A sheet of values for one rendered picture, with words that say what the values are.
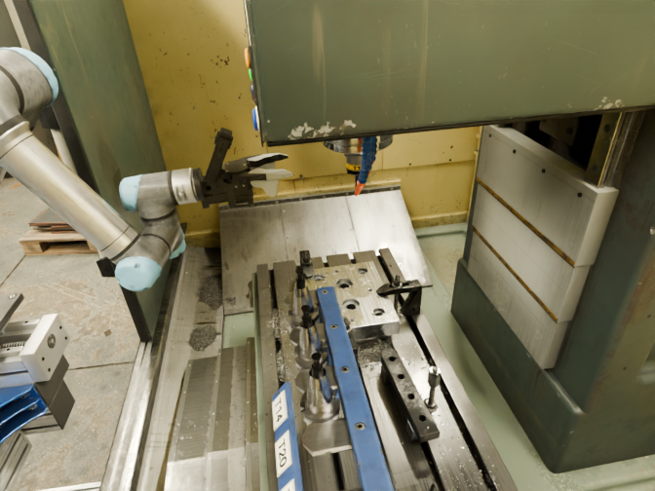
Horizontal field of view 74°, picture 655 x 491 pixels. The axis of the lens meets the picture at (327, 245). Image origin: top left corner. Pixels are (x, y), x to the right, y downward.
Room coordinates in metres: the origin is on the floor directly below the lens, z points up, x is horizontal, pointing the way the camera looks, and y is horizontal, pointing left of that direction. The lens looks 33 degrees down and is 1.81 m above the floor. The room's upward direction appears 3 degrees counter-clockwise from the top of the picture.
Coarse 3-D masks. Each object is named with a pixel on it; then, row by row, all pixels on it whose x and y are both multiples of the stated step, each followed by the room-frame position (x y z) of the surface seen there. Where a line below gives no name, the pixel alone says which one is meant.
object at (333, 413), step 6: (300, 402) 0.45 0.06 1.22; (336, 402) 0.45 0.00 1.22; (306, 408) 0.45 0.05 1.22; (330, 408) 0.44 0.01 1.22; (336, 408) 0.44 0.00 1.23; (306, 414) 0.43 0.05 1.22; (312, 414) 0.43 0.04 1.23; (318, 414) 0.43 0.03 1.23; (324, 414) 0.43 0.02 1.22; (330, 414) 0.43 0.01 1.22; (336, 414) 0.44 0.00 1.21; (306, 420) 0.43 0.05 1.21; (312, 420) 0.43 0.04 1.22; (318, 420) 0.42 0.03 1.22; (324, 420) 0.42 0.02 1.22
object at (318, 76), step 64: (256, 0) 0.58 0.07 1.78; (320, 0) 0.59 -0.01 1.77; (384, 0) 0.60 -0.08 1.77; (448, 0) 0.62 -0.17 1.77; (512, 0) 0.63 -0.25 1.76; (576, 0) 0.64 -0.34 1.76; (640, 0) 0.65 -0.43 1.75; (256, 64) 0.59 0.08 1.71; (320, 64) 0.59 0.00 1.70; (384, 64) 0.61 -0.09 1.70; (448, 64) 0.62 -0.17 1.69; (512, 64) 0.63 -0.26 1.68; (576, 64) 0.64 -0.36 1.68; (640, 64) 0.66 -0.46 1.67; (320, 128) 0.59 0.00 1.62; (384, 128) 0.61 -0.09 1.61; (448, 128) 0.62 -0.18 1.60
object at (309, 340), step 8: (312, 320) 0.57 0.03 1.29; (304, 328) 0.55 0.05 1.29; (312, 328) 0.55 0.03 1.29; (304, 336) 0.55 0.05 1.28; (312, 336) 0.55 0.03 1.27; (304, 344) 0.55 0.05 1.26; (312, 344) 0.55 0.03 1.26; (320, 344) 0.56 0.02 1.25; (304, 352) 0.55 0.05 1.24; (312, 352) 0.54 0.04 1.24; (320, 352) 0.55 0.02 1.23
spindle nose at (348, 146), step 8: (376, 136) 0.86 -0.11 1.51; (384, 136) 0.87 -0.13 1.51; (392, 136) 0.89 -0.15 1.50; (328, 144) 0.89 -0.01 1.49; (336, 144) 0.87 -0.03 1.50; (344, 144) 0.86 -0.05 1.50; (352, 144) 0.85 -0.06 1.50; (360, 144) 0.85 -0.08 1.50; (384, 144) 0.87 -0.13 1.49; (344, 152) 0.86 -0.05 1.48; (352, 152) 0.86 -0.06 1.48; (360, 152) 0.85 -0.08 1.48
